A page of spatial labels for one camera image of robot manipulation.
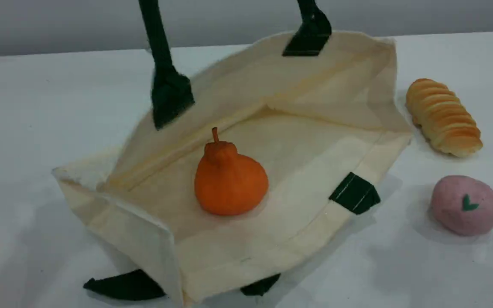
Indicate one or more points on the orange toy fruit with stem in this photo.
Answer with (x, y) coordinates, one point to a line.
(229, 184)

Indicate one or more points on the ridged golden toy bread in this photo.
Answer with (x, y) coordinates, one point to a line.
(443, 117)

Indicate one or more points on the pink speckled toy strawberry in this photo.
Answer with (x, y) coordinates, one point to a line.
(452, 209)

